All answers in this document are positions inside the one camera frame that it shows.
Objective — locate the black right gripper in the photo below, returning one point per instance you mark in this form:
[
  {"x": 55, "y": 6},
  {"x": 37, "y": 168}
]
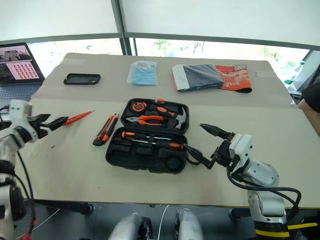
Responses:
[{"x": 223, "y": 155}]

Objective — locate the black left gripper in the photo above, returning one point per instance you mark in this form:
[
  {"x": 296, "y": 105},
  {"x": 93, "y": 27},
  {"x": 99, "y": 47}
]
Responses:
[{"x": 40, "y": 128}]

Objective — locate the orange tester screwdriver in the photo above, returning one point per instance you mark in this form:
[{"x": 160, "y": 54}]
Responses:
[{"x": 77, "y": 118}]

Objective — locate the orange black utility knife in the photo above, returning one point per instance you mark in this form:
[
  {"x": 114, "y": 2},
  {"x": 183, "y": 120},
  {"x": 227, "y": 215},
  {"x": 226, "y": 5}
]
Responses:
[{"x": 106, "y": 130}]

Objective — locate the black plastic tool case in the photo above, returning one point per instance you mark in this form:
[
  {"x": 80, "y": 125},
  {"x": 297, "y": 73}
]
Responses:
[{"x": 130, "y": 157}]

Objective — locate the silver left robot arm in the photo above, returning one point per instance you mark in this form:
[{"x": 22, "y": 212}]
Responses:
[{"x": 7, "y": 140}]

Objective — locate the person's bare forearm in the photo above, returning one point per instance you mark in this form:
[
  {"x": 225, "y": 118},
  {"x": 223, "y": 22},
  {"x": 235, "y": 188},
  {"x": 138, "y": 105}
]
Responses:
[{"x": 311, "y": 120}]

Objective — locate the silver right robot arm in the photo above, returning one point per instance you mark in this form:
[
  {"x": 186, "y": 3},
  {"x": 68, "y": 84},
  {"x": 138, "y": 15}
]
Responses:
[{"x": 262, "y": 175}]

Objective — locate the black phone case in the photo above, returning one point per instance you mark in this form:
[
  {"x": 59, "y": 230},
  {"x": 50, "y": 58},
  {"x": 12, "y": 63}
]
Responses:
[{"x": 81, "y": 79}]

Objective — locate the black open laptop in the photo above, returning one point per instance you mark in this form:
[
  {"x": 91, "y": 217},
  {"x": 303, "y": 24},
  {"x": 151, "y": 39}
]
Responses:
[{"x": 17, "y": 67}]

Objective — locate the dark blue packaged cloth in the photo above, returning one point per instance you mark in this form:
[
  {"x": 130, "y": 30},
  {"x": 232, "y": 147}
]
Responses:
[{"x": 202, "y": 76}]

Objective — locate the orange printed packet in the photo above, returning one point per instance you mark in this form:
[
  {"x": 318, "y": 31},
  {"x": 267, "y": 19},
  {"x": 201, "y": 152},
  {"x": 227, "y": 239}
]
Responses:
[{"x": 233, "y": 77}]

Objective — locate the black table leg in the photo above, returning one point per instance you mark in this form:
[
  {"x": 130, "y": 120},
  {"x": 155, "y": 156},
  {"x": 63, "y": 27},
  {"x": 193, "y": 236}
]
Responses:
[
  {"x": 70, "y": 206},
  {"x": 238, "y": 213}
]

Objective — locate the orange black tape measure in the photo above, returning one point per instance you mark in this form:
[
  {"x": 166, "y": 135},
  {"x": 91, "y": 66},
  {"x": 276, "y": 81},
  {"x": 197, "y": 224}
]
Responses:
[{"x": 138, "y": 107}]

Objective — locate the silver rounded leg shell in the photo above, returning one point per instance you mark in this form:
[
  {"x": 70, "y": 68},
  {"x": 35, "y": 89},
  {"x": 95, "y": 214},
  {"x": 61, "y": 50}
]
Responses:
[
  {"x": 130, "y": 227},
  {"x": 188, "y": 225}
]

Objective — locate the clear bottle with green cap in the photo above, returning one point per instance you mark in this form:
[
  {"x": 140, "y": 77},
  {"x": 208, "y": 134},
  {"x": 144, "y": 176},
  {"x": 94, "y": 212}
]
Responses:
[{"x": 296, "y": 72}]

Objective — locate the person's black shirt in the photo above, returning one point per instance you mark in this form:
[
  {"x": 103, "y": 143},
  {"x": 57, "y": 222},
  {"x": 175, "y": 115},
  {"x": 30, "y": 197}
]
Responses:
[{"x": 312, "y": 96}]

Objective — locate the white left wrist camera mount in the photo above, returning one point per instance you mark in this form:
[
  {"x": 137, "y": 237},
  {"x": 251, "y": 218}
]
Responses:
[{"x": 18, "y": 115}]

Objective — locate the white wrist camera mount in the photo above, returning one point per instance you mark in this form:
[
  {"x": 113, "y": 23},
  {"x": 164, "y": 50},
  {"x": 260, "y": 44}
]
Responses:
[
  {"x": 18, "y": 115},
  {"x": 241, "y": 147}
]

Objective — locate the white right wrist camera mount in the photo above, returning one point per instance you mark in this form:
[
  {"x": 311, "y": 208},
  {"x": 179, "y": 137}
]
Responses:
[{"x": 241, "y": 147}]

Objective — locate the grey window frame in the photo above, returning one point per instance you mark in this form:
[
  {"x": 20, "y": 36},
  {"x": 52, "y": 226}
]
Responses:
[{"x": 117, "y": 15}]

